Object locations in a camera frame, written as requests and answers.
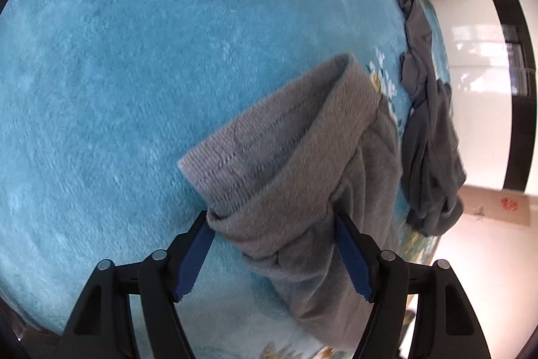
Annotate teal plush blanket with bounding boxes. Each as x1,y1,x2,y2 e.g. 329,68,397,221
0,0,452,359

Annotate dark door frame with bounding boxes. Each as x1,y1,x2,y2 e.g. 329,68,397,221
477,0,538,193

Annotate grey fleece pants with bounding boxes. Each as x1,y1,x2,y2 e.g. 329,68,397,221
177,53,406,353

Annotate cardboard box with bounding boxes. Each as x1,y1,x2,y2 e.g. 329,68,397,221
458,183,532,228

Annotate dark grey garment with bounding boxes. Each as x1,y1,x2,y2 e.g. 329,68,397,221
391,0,467,237

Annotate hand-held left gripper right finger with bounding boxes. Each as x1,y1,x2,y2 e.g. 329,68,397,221
333,212,492,359

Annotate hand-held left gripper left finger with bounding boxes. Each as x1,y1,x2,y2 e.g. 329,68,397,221
60,210,216,359

